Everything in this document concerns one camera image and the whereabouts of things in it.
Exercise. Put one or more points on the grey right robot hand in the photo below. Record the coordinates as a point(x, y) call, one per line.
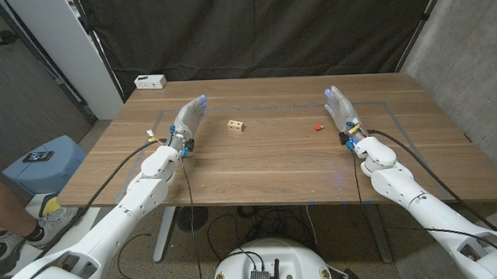
point(344, 112)

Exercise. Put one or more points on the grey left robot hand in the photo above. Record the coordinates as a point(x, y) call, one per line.
point(186, 121)

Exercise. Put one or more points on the red-headed wooden screw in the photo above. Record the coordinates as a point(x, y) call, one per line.
point(317, 127)

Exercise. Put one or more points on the small wooden block with holes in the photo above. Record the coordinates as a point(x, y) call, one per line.
point(235, 125)

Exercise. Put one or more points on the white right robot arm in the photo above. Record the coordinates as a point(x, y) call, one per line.
point(401, 183)

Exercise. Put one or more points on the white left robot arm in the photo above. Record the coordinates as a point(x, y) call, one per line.
point(121, 212)

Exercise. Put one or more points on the white power strip box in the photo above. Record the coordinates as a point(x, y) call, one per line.
point(150, 81)

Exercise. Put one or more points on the round black floor fan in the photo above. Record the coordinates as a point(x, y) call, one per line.
point(192, 219)

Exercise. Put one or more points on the black backdrop curtain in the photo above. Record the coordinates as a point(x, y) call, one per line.
point(248, 30)

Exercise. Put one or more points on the black backdrop stand pole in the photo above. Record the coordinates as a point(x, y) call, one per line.
point(98, 47)
point(424, 17)

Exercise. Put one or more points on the white table leg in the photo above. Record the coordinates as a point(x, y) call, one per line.
point(164, 235)

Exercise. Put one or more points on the grey table leg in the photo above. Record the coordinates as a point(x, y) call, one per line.
point(381, 239)

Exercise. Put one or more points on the white pillar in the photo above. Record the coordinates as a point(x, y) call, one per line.
point(72, 50)

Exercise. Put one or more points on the blue plastic stool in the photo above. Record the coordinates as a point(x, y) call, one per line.
point(52, 175)

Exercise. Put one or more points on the black smartphone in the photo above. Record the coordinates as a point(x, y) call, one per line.
point(38, 156)

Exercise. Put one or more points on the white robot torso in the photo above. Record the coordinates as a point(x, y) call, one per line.
point(296, 259)

